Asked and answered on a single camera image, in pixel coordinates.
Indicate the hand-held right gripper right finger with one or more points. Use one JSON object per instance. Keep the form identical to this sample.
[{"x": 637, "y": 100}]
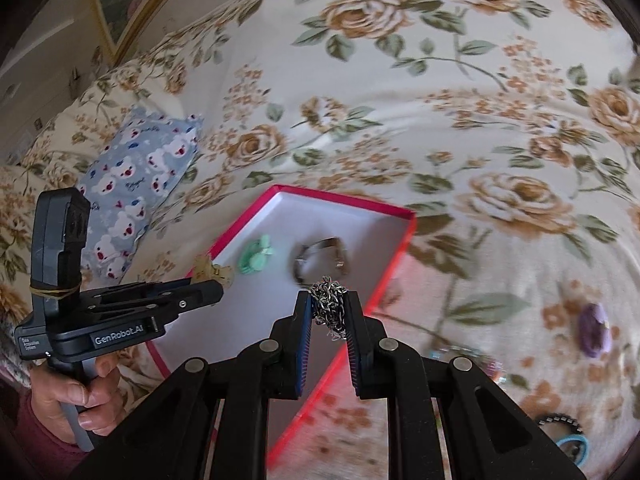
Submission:
[{"x": 357, "y": 345}]

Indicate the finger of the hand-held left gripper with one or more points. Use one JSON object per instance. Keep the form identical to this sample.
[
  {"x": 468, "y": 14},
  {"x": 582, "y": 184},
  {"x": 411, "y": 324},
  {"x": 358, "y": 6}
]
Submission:
[
  {"x": 190, "y": 297},
  {"x": 150, "y": 287}
]

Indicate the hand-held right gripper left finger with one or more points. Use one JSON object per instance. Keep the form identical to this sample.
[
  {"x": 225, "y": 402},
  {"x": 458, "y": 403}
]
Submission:
[{"x": 303, "y": 345}]

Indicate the yellow hair clip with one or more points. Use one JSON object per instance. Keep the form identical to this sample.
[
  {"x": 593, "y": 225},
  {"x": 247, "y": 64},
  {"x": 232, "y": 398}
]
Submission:
[{"x": 212, "y": 271}]

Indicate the red cardboard box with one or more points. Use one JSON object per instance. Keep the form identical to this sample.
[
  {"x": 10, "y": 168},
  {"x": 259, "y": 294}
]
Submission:
[{"x": 350, "y": 230}]

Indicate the person's left forearm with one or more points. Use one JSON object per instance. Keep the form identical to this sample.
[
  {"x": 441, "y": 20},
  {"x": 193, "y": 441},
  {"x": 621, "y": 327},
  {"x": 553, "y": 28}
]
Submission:
[{"x": 47, "y": 442}]

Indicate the person's left hand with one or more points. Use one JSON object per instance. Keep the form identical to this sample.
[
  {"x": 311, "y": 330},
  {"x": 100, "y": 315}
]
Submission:
[{"x": 75, "y": 392}]

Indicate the blue bear print pillow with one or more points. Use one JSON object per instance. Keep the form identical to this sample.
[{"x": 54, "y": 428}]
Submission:
[{"x": 132, "y": 170}]

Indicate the floral blanket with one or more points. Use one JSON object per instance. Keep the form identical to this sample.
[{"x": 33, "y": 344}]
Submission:
[{"x": 400, "y": 135}]

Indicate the gold framed picture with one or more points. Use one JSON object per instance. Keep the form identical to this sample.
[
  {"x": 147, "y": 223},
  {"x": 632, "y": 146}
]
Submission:
[{"x": 130, "y": 5}]

